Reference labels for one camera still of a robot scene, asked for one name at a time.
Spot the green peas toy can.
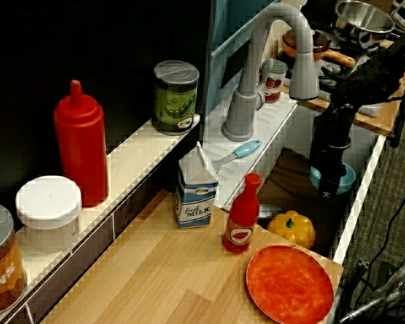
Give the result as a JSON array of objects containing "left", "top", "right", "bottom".
[{"left": 151, "top": 59, "right": 201, "bottom": 136}]

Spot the silver metal clamp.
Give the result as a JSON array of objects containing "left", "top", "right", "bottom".
[{"left": 337, "top": 255, "right": 405, "bottom": 324}]

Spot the red ketchup squeeze bottle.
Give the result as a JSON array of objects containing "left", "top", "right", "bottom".
[{"left": 52, "top": 79, "right": 110, "bottom": 208}]

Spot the grey toy faucet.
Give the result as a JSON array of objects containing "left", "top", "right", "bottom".
[{"left": 221, "top": 2, "right": 321, "bottom": 142}]

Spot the red round plate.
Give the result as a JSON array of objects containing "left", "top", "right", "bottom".
[{"left": 245, "top": 245, "right": 335, "bottom": 324}]

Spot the blue white milk carton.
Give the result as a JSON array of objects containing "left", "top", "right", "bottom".
[{"left": 174, "top": 140, "right": 221, "bottom": 230}]

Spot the orange beans toy can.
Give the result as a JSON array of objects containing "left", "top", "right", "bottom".
[{"left": 0, "top": 200, "right": 28, "bottom": 317}]

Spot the red hot sauce bottle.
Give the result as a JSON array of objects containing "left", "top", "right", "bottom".
[{"left": 222, "top": 173, "right": 263, "bottom": 254}]

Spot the blue handled spatula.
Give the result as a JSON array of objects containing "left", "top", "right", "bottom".
[{"left": 210, "top": 139, "right": 263, "bottom": 170}]

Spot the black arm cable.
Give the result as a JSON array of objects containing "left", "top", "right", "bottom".
[{"left": 384, "top": 88, "right": 405, "bottom": 104}]

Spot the black stove grate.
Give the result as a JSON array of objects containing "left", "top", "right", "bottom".
[{"left": 318, "top": 62, "right": 346, "bottom": 92}]

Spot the brown pan lid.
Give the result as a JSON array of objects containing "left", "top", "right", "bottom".
[{"left": 282, "top": 29, "right": 332, "bottom": 54}]

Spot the tomato toy can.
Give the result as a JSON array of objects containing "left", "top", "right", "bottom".
[{"left": 261, "top": 59, "right": 289, "bottom": 104}]

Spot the steel cooking pot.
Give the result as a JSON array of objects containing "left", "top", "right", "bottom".
[{"left": 333, "top": 0, "right": 397, "bottom": 47}]

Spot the black floor cable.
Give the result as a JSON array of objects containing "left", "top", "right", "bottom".
[{"left": 356, "top": 161, "right": 405, "bottom": 306}]

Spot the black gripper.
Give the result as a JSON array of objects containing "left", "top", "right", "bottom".
[{"left": 309, "top": 113, "right": 354, "bottom": 200}]

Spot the light blue plastic bowl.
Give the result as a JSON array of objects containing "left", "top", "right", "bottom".
[{"left": 309, "top": 163, "right": 358, "bottom": 196}]

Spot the white toy sink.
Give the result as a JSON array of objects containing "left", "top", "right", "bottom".
[{"left": 202, "top": 90, "right": 387, "bottom": 268}]

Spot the white lidded jar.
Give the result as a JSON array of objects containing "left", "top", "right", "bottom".
[{"left": 15, "top": 175, "right": 83, "bottom": 254}]

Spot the yellow toy bell pepper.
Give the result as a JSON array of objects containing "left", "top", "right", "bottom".
[{"left": 266, "top": 210, "right": 317, "bottom": 251}]

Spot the orange toy pan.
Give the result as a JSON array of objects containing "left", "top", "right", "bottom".
[{"left": 281, "top": 32, "right": 357, "bottom": 68}]

